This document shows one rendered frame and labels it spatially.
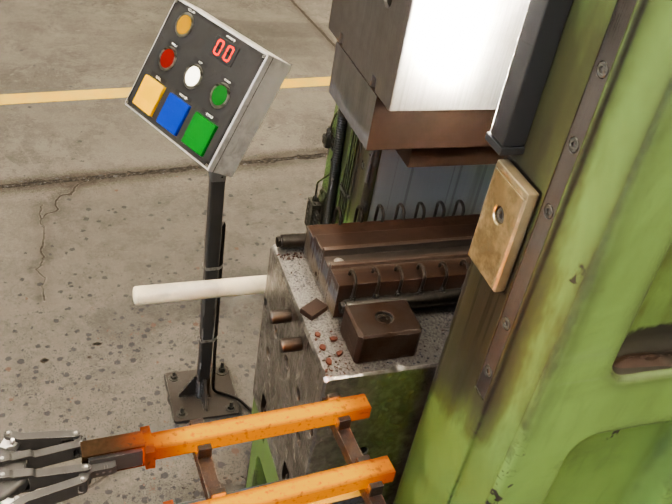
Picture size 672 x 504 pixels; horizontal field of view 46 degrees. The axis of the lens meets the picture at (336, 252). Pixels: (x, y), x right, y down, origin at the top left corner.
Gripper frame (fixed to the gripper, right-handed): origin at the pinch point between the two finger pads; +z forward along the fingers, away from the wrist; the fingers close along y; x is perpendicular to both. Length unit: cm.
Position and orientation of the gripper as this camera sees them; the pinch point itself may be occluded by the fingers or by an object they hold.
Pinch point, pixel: (115, 454)
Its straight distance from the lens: 114.3
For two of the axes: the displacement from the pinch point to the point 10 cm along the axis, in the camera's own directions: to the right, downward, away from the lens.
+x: 1.5, -7.9, -6.0
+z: 9.3, -1.0, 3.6
